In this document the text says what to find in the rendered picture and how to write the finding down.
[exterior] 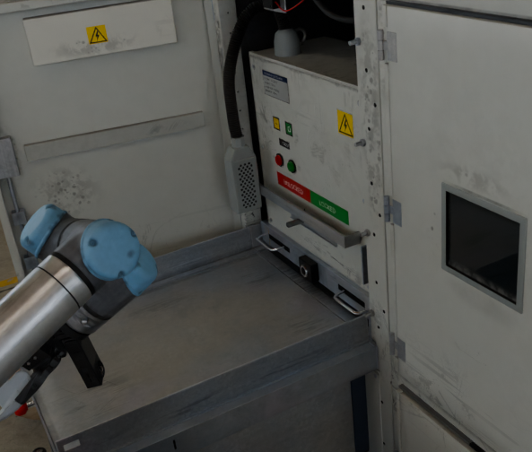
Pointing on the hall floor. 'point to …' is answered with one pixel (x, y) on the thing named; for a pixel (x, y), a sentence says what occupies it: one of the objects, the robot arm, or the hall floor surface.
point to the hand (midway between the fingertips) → (7, 392)
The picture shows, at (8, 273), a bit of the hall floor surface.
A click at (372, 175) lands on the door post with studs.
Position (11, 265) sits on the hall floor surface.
